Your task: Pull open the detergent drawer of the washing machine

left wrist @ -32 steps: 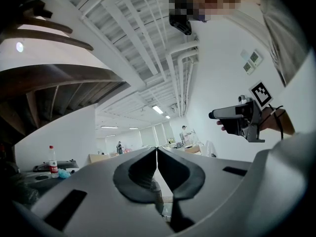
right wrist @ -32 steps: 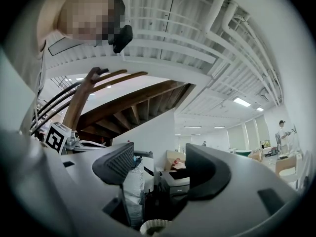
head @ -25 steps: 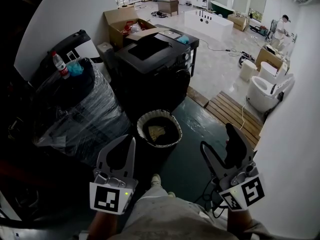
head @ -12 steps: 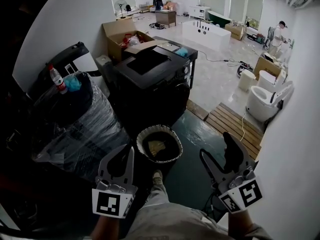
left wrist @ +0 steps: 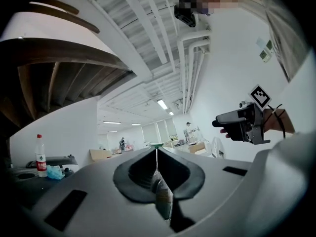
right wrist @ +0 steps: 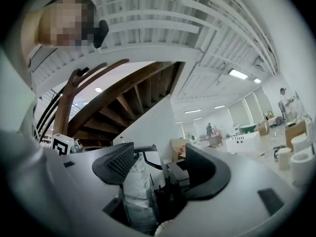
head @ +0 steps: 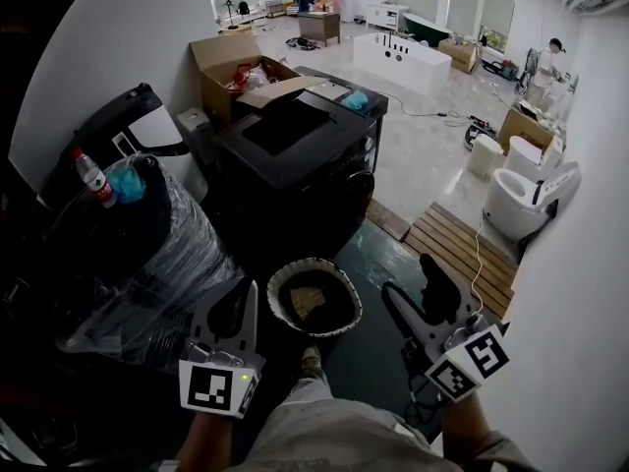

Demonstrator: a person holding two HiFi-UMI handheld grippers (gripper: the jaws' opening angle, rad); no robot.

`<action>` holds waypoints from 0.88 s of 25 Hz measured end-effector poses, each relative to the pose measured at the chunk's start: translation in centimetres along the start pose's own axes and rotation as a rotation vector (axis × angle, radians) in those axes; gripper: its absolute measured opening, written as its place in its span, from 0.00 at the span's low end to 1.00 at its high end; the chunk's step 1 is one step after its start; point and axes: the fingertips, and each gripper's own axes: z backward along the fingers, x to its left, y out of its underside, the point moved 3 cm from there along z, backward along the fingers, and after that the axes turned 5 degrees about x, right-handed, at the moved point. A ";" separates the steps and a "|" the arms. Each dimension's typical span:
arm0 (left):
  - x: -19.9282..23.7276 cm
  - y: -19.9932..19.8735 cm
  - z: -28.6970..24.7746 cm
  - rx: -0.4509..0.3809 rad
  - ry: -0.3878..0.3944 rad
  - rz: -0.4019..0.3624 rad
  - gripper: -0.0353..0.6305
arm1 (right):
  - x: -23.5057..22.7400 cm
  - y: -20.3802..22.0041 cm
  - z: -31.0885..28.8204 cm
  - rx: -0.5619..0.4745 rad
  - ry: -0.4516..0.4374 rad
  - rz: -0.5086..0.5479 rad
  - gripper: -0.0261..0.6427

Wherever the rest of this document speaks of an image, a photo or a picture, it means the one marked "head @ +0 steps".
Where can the person's left forearm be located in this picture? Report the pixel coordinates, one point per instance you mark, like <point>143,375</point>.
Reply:
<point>201,443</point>

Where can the blue crumpled cloth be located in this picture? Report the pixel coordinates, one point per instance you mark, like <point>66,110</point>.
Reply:
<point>127,182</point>

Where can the small shelf rack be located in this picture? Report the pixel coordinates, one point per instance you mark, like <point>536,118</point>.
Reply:
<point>275,8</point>

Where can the plastic-wrapped black appliance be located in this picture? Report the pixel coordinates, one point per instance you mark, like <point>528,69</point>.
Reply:
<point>147,263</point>

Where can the blue crumpled glove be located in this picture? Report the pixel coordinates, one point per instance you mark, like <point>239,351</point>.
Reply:
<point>355,100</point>

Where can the wooden slat mat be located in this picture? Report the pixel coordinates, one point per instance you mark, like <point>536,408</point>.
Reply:
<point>452,249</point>

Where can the yellowish cloth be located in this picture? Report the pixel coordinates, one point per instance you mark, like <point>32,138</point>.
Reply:
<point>307,303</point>

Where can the standing fan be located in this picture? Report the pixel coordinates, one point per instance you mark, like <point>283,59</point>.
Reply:
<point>227,5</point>

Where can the black and white curved panel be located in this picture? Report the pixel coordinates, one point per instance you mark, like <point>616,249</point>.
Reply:
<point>142,126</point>

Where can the brown wooden board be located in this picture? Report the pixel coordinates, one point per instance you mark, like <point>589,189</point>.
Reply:
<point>388,219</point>

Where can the black backpack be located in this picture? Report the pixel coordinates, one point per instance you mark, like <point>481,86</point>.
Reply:
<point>244,8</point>

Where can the white rimmed round basket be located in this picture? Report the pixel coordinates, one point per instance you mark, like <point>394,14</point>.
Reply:
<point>314,332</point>

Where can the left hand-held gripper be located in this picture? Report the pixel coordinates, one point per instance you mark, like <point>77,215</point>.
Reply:
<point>206,386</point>

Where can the dark green floor mat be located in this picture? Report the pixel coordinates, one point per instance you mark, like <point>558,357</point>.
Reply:
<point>378,263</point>

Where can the white drawer cabinet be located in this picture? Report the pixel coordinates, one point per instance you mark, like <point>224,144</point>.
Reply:
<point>388,17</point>

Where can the white rectangular bathtub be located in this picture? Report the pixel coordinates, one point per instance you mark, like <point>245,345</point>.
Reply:
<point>398,64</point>

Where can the large open cardboard box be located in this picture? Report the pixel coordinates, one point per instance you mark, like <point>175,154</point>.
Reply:
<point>221,81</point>

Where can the black detergent drawer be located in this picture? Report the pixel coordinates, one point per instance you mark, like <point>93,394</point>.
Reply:
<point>319,176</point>

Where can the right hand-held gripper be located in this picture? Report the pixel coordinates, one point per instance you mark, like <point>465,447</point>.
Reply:
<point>467,362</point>

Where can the white plastic bin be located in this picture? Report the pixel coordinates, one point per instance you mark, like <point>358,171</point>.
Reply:
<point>484,155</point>

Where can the person's beige shoe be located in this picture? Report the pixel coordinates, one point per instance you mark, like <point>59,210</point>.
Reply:
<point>311,361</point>

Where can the cardboard box with white parts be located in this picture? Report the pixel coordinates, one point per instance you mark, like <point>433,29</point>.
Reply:
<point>521,131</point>

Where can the person's grey trousers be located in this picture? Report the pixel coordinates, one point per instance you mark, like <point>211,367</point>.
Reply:
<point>344,435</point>

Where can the black flat sheet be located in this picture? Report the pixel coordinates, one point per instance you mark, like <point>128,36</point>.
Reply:
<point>290,123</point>

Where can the black round floor device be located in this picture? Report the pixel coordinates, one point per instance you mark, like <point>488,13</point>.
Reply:
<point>479,131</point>

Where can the white toilet with open lid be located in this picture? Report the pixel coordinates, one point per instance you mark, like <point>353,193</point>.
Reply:
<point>516,204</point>

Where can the green freestanding bathtub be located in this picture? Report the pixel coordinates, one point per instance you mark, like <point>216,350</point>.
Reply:
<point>425,27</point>

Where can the clear water bottle red label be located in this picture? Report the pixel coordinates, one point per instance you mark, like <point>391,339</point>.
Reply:
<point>96,180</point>

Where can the grey white upright unit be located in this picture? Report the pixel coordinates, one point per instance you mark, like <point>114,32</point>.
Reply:
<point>194,140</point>

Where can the person's right forearm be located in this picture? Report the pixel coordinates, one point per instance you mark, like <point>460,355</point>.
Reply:
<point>464,426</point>

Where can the black washing machine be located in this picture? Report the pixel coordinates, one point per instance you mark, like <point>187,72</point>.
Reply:
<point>295,165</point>

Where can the pink boxes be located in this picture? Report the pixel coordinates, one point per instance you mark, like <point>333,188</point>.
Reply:
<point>329,3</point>

